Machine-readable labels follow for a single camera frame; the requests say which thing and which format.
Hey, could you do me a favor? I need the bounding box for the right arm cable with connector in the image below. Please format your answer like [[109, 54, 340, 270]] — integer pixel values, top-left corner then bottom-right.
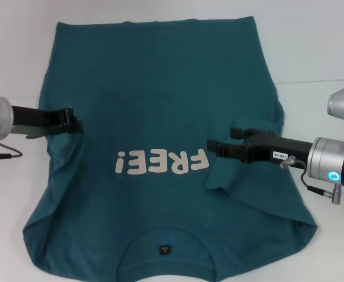
[[279, 155, 342, 205]]

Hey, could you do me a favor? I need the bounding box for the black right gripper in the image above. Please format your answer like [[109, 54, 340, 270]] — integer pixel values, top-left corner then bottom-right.
[[207, 127, 314, 172]]

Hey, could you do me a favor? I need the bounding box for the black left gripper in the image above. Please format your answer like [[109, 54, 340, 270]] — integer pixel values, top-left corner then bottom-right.
[[11, 105, 84, 139]]

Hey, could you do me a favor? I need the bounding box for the teal blue printed t-shirt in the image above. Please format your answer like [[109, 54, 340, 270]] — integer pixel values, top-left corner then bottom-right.
[[22, 16, 318, 282]]

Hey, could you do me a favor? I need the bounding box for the left arm cable with connector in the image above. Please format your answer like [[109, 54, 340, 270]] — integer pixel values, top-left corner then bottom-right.
[[0, 140, 23, 162]]

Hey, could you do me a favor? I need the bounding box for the arm cable with connector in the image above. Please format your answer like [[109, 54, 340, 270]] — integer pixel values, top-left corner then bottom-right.
[[0, 140, 23, 162], [279, 155, 342, 205]]

